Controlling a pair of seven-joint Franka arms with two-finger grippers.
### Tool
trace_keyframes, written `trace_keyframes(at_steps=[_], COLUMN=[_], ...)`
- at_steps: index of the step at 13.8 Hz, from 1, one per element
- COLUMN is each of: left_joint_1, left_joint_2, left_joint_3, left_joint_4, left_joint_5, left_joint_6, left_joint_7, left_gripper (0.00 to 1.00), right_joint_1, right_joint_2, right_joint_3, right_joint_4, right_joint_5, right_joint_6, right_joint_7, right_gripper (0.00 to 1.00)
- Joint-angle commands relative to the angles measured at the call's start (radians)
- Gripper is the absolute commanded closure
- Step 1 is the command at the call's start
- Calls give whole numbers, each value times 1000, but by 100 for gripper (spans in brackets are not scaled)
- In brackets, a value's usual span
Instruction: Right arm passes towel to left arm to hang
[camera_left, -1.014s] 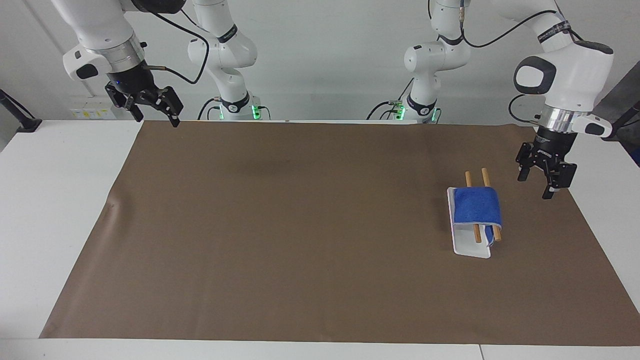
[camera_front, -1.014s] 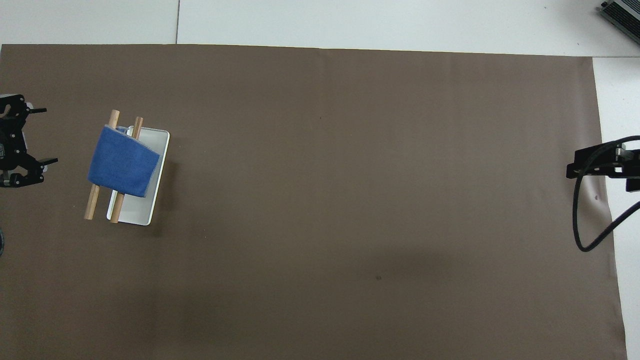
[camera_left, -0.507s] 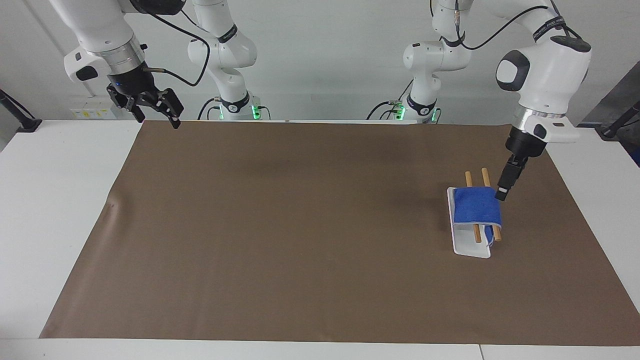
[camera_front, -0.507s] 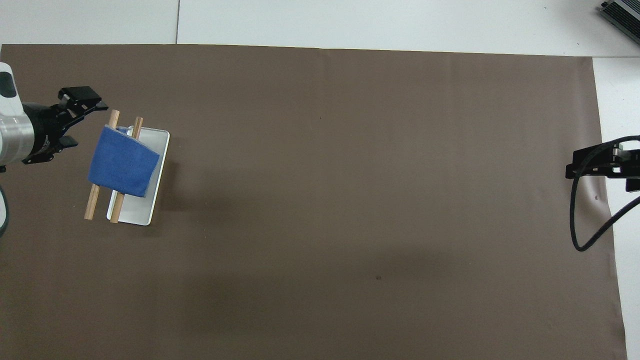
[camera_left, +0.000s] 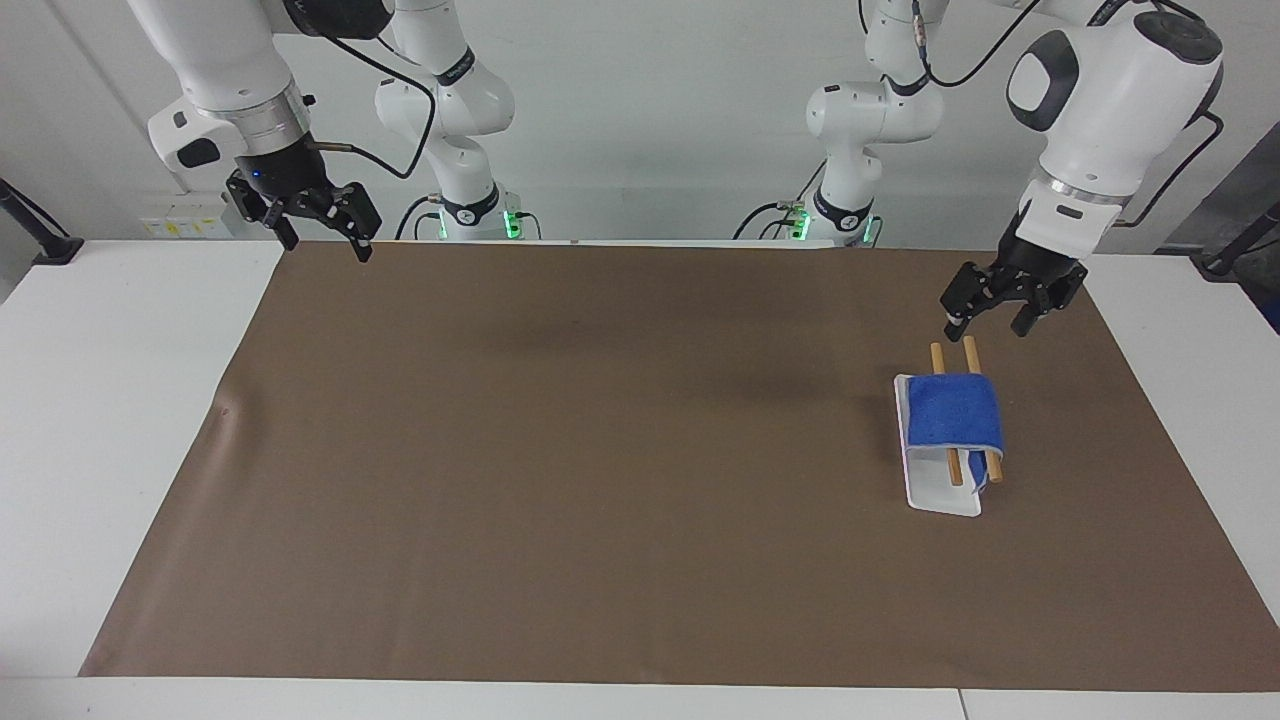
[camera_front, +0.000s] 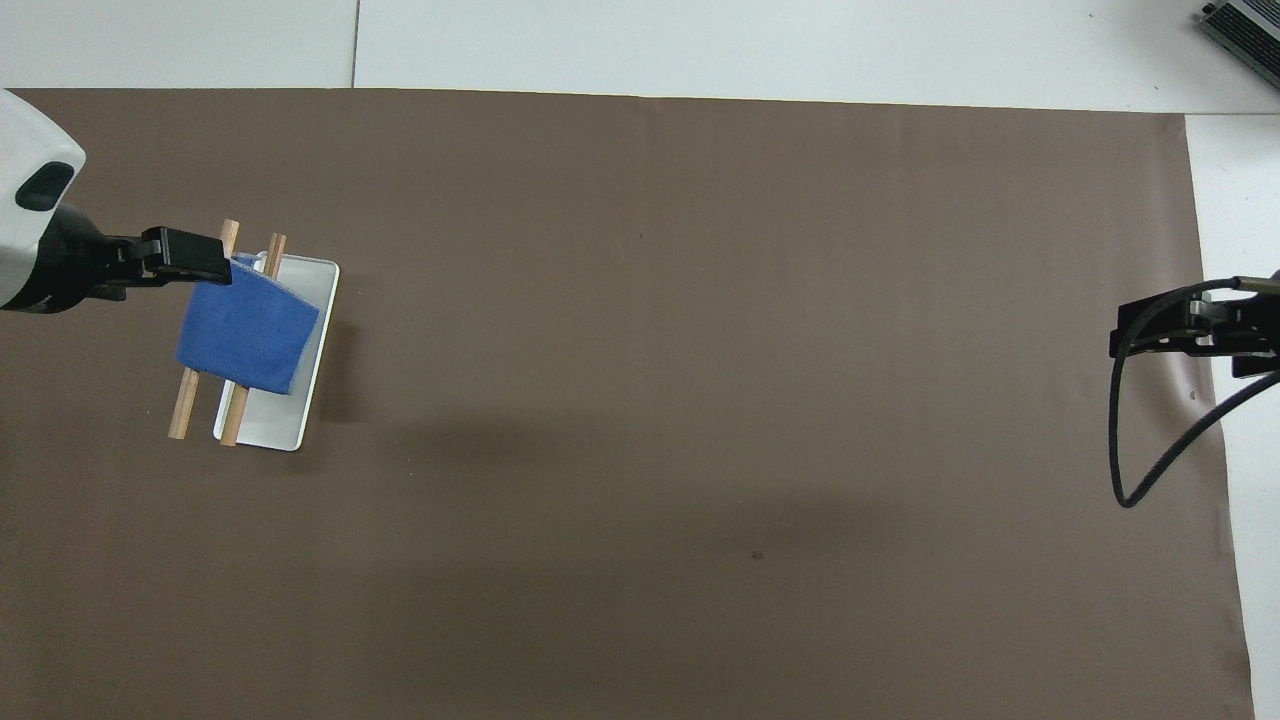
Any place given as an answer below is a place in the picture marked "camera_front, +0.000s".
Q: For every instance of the blue towel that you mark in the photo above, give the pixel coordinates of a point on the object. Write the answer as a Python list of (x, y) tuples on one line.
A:
[(245, 330)]

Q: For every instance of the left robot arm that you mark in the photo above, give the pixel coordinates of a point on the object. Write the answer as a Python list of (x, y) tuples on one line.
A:
[(30, 125)]

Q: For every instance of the white rack base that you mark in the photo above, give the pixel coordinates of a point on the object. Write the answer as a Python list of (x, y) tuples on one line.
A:
[(285, 420)]

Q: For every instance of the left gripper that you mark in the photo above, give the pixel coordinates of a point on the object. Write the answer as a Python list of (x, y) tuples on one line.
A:
[(75, 262)]

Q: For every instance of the grey metal box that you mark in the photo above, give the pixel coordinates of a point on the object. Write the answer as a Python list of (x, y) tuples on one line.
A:
[(1245, 25)]

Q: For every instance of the wooden rod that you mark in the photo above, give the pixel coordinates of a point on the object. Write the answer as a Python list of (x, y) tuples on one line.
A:
[(236, 415), (185, 405)]

